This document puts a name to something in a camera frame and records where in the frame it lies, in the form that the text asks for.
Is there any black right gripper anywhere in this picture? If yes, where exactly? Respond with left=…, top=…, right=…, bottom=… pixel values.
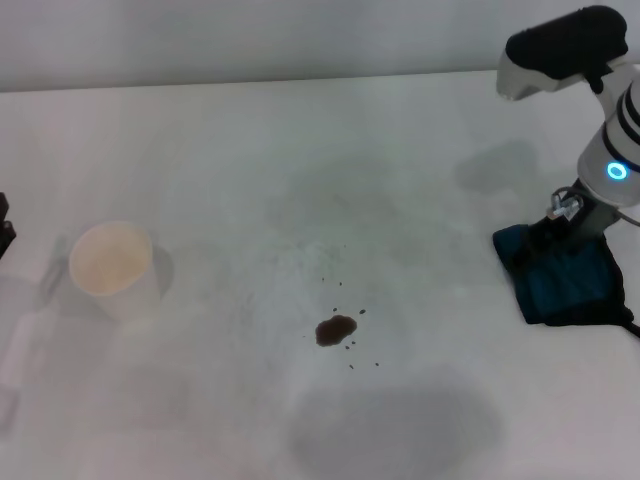
left=525, top=178, right=622, bottom=274

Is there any white paper cup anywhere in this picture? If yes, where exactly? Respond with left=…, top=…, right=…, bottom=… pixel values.
left=68, top=220, right=163, bottom=325

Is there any black water stain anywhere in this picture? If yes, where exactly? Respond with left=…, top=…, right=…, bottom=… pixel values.
left=314, top=314, right=359, bottom=349

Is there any blue rag with black edge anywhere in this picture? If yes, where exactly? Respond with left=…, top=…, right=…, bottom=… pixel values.
left=491, top=223, right=640, bottom=340

